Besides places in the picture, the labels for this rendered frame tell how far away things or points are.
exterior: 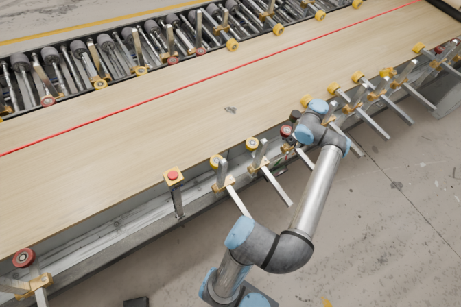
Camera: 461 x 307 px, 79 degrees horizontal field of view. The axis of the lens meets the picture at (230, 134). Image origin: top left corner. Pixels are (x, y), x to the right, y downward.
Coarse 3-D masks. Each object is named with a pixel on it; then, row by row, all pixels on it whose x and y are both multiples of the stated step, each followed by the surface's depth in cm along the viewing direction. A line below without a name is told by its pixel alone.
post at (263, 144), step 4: (260, 140) 146; (264, 140) 145; (260, 144) 147; (264, 144) 145; (260, 148) 149; (264, 148) 149; (256, 152) 156; (260, 152) 151; (264, 152) 154; (256, 156) 158; (260, 156) 155; (256, 160) 160; (260, 160) 161; (252, 164) 167; (256, 164) 163; (256, 168) 167; (252, 176) 176
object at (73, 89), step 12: (276, 12) 279; (300, 12) 281; (144, 48) 231; (108, 60) 219; (120, 60) 220; (84, 72) 210; (24, 84) 198; (36, 84) 199; (72, 84) 202; (24, 96) 192
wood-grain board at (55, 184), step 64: (384, 0) 279; (192, 64) 202; (256, 64) 208; (320, 64) 215; (384, 64) 222; (0, 128) 159; (64, 128) 163; (128, 128) 167; (192, 128) 171; (256, 128) 175; (0, 192) 139; (64, 192) 142; (128, 192) 145; (0, 256) 123
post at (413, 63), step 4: (412, 60) 186; (416, 60) 186; (408, 64) 189; (412, 64) 187; (408, 68) 190; (412, 68) 189; (404, 72) 194; (408, 72) 192; (400, 76) 198; (404, 76) 195; (396, 80) 202; (400, 80) 199; (388, 88) 209; (388, 92) 210; (392, 92) 209; (388, 96) 212; (380, 100) 219; (380, 104) 221
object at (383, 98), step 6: (360, 78) 204; (372, 84) 199; (372, 90) 198; (384, 96) 194; (384, 102) 193; (390, 102) 191; (390, 108) 191; (396, 108) 188; (402, 114) 185; (408, 120) 183
